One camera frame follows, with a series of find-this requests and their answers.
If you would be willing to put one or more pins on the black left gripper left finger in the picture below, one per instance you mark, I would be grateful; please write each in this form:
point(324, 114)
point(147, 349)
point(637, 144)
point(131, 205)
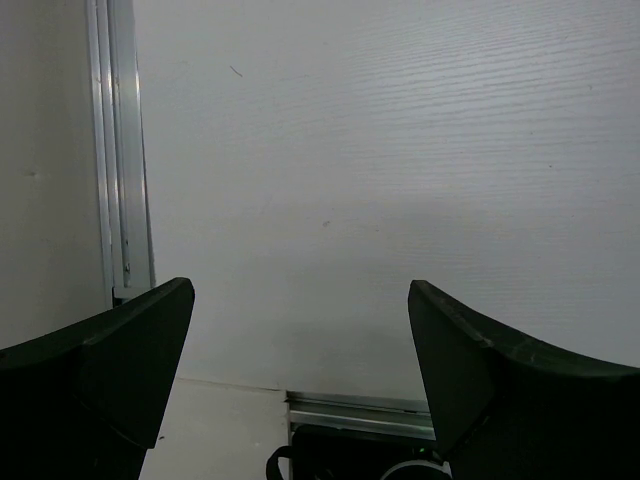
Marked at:
point(87, 401)

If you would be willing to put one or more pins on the horizontal aluminium frame rail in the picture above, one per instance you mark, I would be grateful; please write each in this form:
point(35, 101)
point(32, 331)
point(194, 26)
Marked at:
point(373, 415)

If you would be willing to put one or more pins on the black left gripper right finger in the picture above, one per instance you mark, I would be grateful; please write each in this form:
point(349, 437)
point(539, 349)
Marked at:
point(505, 405)

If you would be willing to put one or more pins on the black device with green light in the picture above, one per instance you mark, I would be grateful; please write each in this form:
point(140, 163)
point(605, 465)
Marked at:
point(332, 453)

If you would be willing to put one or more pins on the vertical aluminium frame rail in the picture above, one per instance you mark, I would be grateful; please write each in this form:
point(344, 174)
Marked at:
point(125, 229)

